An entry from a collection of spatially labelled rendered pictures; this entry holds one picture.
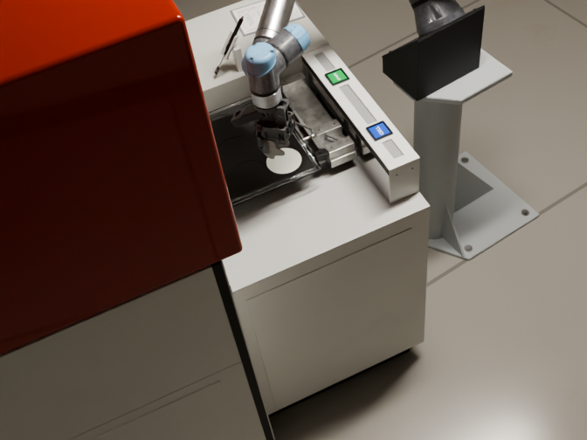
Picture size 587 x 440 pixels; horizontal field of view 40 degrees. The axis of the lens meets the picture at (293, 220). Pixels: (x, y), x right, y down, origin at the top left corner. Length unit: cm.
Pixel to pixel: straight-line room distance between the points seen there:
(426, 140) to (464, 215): 58
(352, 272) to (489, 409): 81
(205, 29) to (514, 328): 150
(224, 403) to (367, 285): 56
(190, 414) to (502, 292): 141
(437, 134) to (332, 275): 73
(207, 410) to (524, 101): 222
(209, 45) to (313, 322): 92
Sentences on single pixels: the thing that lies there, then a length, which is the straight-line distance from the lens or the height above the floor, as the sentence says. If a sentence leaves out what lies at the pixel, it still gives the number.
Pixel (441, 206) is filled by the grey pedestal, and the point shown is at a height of 21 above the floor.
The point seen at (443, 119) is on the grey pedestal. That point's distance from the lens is 269.
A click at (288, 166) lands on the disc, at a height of 90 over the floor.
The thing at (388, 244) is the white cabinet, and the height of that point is 74.
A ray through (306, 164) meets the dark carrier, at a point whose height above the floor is 90.
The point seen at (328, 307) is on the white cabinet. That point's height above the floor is 56.
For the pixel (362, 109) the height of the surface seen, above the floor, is 96.
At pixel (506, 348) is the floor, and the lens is 295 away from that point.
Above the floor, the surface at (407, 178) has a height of 90.
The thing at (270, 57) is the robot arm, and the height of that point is 134.
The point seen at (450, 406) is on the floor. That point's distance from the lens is 283.
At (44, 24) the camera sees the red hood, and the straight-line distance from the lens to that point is 132.
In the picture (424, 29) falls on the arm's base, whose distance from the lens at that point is 249.
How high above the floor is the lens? 254
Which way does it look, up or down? 51 degrees down
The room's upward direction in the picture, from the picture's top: 9 degrees counter-clockwise
